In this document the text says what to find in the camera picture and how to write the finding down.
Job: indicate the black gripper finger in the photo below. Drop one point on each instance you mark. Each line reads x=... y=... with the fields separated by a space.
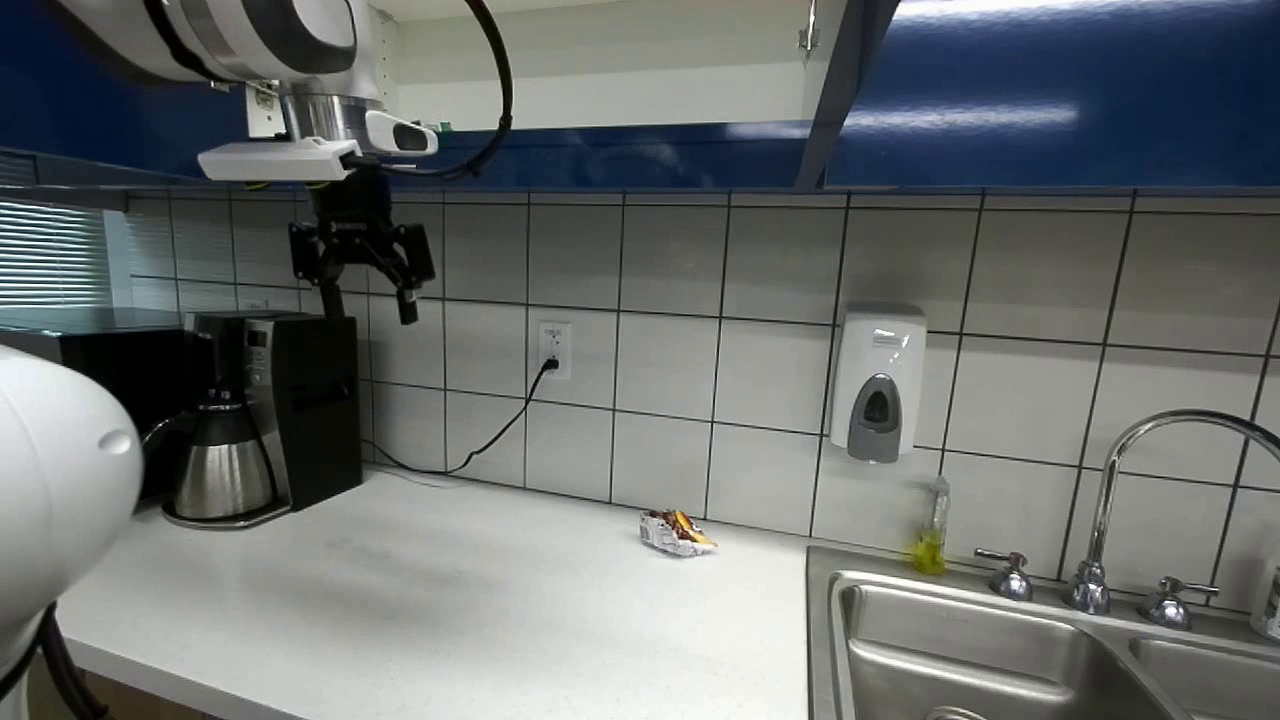
x=410 y=284
x=323 y=291

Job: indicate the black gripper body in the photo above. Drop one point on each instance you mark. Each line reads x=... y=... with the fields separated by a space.
x=353 y=234

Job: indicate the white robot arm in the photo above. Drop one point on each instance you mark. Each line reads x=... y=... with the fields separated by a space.
x=253 y=33

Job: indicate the black steel coffee maker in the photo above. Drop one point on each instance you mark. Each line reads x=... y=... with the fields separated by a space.
x=313 y=414

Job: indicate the black microwave oven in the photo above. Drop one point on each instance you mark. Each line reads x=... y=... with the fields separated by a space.
x=145 y=375

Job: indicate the steel coffee carafe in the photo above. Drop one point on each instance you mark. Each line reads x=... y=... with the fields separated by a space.
x=223 y=474

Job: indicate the white window blinds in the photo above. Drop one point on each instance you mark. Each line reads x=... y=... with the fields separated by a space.
x=62 y=263

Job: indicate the small crumpled snack wrapper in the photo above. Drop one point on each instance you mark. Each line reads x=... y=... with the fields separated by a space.
x=676 y=534

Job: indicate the wooden lower cabinet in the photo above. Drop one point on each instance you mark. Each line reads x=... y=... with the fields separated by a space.
x=133 y=704

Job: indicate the green dish soap bottle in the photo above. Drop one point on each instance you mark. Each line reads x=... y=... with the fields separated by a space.
x=928 y=543

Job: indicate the stainless steel double sink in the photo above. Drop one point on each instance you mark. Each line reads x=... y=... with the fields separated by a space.
x=962 y=652

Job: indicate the chrome sink faucet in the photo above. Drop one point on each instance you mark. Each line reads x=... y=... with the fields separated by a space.
x=1098 y=534

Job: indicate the white wall outlet with plug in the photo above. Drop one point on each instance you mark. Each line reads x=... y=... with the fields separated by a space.
x=555 y=340

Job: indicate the white wall soap dispenser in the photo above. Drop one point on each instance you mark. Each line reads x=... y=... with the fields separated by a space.
x=878 y=386

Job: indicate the blue wall cupboard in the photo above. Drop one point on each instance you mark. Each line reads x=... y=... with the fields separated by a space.
x=1040 y=123

